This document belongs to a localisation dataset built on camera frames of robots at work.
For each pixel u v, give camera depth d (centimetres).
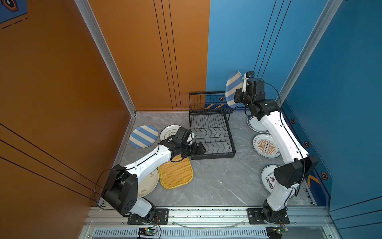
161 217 73
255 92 56
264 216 67
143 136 105
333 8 70
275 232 70
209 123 109
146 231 71
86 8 70
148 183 83
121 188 44
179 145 65
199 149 74
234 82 82
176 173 88
